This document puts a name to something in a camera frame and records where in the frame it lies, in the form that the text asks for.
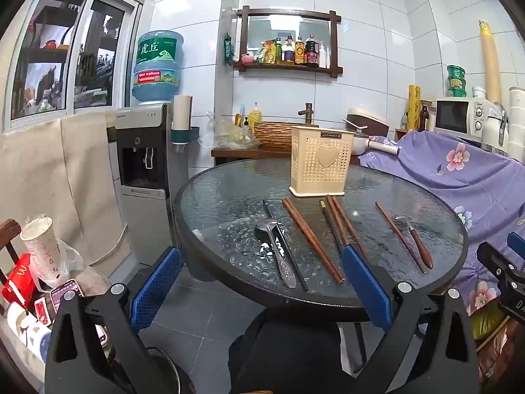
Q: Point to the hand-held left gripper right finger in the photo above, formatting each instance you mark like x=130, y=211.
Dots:
x=367, y=287

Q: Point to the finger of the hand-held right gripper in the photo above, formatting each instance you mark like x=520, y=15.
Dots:
x=492, y=258
x=517, y=246

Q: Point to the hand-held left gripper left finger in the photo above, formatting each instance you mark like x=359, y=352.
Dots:
x=156, y=283

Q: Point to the black chopstick gold band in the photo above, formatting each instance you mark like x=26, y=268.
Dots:
x=330, y=225

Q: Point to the metal spoon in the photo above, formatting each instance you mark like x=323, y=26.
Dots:
x=266, y=232

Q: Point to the black chopstick silver tip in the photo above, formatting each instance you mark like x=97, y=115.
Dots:
x=267, y=210

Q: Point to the beige perforated utensil holder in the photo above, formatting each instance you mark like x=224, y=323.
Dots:
x=311, y=172

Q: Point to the olive cushion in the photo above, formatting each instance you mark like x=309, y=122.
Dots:
x=488, y=322

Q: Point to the brown patterned cloth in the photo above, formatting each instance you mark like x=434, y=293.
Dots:
x=500, y=353

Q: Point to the purple floral cloth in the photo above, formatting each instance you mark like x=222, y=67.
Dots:
x=451, y=184

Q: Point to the crumpled plastic bag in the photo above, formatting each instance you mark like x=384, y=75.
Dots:
x=71, y=262

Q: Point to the grey water dispenser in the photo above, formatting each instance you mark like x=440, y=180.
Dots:
x=139, y=197

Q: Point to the smartphone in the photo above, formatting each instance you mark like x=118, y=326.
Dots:
x=65, y=291

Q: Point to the dark cloth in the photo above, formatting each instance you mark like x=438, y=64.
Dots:
x=287, y=353

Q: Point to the red playing card pack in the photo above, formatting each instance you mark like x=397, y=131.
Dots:
x=43, y=310

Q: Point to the used paper cup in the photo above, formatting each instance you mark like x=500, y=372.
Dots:
x=41, y=250

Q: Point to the round glass table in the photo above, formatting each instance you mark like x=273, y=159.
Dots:
x=229, y=188

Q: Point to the white thermos jug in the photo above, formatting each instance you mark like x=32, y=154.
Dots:
x=494, y=127

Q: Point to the stacks of white cups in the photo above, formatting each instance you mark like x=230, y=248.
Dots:
x=517, y=123

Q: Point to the red cardboard box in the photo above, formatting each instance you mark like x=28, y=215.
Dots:
x=16, y=283

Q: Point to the white microwave oven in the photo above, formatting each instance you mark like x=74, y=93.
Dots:
x=455, y=117

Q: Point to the beige hanging cloth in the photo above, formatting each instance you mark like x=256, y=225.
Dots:
x=49, y=180

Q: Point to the brown glass bottle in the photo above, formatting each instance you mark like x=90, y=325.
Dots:
x=423, y=119

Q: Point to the wooden chair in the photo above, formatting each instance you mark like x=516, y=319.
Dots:
x=8, y=234

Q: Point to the wooden counter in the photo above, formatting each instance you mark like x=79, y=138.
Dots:
x=246, y=154

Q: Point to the white jar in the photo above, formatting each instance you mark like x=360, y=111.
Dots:
x=478, y=93

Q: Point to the clear plastic bag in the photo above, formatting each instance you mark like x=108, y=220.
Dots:
x=229, y=135

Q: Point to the brown white rice cooker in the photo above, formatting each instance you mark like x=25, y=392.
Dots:
x=367, y=121

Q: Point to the yellow roll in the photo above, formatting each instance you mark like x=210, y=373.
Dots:
x=414, y=106

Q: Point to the stack of green cans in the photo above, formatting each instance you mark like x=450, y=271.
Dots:
x=456, y=82

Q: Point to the brass faucet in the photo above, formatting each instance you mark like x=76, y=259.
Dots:
x=305, y=113

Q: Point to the tall beige roll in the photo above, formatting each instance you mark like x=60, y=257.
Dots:
x=490, y=61

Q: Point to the blue brush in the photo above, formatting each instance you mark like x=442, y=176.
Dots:
x=241, y=113

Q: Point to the yellow soap pump bottle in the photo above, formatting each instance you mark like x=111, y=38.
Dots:
x=254, y=115

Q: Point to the blue water bottle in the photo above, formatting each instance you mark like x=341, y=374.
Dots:
x=158, y=69

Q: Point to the white squeeze bottle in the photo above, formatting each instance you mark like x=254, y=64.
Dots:
x=323, y=57

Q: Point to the dark bottle red label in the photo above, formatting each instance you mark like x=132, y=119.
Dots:
x=311, y=55

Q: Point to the small pink bowl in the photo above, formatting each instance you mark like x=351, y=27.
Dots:
x=247, y=60

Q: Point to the sliding window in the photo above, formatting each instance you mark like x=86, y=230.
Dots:
x=65, y=57

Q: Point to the green hanging packet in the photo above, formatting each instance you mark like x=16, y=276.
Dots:
x=228, y=49

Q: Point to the green oil bottle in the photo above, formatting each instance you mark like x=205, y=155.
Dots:
x=278, y=53

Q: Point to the yellow packet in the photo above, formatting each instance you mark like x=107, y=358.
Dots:
x=268, y=53

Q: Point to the wooden wall shelf with mirror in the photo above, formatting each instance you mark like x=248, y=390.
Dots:
x=287, y=10

